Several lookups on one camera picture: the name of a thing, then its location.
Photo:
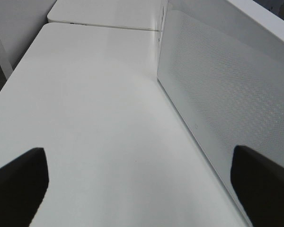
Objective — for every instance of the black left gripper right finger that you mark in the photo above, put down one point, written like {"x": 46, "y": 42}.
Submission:
{"x": 259, "y": 185}

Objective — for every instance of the white microwave door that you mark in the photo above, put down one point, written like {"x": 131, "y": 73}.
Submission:
{"x": 222, "y": 66}

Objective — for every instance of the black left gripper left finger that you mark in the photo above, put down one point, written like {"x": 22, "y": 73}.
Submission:
{"x": 23, "y": 184}

